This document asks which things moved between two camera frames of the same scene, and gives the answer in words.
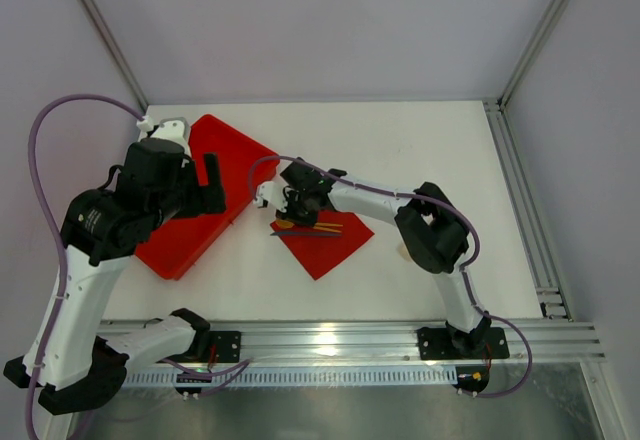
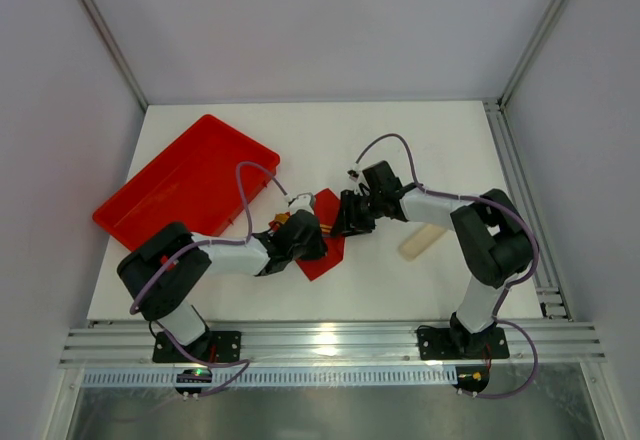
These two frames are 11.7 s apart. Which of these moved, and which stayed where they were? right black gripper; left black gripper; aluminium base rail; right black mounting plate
Moved: right black gripper; left black gripper
Stayed: right black mounting plate; aluminium base rail
